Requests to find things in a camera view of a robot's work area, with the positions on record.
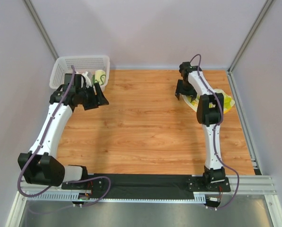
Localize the green and cream patterned towel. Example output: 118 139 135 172
92 70 106 86

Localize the yellow and cream towel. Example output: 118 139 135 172
182 89 235 114

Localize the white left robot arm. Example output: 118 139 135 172
17 83 109 186

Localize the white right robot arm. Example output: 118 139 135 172
175 67 225 184

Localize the white perforated plastic basket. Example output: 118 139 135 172
49 55 110 91

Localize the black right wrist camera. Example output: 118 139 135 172
179 61 191 73

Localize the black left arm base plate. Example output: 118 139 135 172
61 178 108 191

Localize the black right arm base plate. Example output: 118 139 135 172
187 176 231 192

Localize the aluminium front frame rail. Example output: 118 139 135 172
17 171 277 195

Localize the grey slotted cable duct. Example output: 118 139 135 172
27 191 206 203

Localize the aluminium left corner post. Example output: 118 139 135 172
22 0 59 60

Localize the aluminium corner post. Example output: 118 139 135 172
227 0 274 74
22 0 59 60

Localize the aluminium right corner post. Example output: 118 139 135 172
227 0 274 74

